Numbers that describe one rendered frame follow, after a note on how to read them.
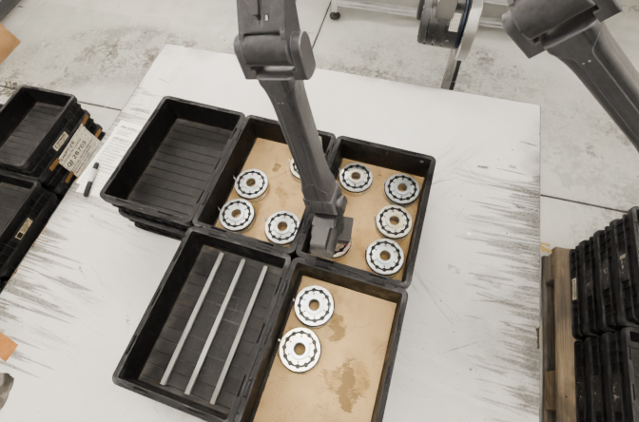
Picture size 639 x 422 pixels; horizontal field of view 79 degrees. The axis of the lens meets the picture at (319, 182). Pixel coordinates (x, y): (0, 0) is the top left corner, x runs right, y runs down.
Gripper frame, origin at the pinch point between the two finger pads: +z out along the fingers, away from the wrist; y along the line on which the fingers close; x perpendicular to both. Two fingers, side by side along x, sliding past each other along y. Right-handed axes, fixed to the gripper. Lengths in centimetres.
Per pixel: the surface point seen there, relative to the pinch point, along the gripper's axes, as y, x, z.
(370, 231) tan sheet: 10.0, 5.3, 4.6
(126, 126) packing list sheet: -88, 39, 19
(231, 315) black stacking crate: -23.4, -24.0, 3.6
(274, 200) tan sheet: -20.0, 10.9, 4.9
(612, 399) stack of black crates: 96, -24, 48
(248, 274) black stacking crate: -21.8, -12.7, 4.1
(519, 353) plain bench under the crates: 55, -19, 16
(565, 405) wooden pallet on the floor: 92, -28, 72
